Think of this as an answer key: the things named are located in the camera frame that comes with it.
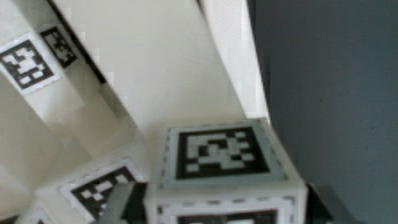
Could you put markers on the white obstacle fence wall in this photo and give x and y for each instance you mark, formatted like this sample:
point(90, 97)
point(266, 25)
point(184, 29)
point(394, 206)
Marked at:
point(228, 19)

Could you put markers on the white chair leg with tag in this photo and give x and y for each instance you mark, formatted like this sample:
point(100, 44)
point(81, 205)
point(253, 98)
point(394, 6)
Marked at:
point(227, 181)
point(90, 190)

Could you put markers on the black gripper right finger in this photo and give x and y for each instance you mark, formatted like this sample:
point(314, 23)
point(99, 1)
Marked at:
point(326, 210)

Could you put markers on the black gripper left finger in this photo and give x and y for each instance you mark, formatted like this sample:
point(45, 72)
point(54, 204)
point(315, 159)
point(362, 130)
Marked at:
point(125, 211)

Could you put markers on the white chair back frame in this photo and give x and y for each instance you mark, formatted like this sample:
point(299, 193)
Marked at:
point(111, 70)

